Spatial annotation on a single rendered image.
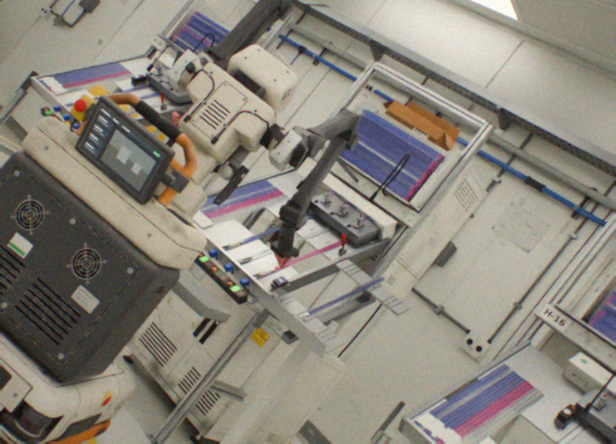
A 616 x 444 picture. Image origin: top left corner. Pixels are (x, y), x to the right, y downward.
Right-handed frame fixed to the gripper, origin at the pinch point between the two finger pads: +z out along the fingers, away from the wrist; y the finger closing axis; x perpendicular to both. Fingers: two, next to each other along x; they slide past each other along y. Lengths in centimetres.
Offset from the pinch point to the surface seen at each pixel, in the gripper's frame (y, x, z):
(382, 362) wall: 37, -136, 148
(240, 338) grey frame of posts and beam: -1.4, 17.9, 27.2
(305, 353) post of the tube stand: -25.7, 6.3, 21.6
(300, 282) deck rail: 1.7, -13.1, 13.6
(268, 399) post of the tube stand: -25, 21, 38
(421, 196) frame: -1, -77, -10
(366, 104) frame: 59, -99, -25
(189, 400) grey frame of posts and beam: 0, 39, 50
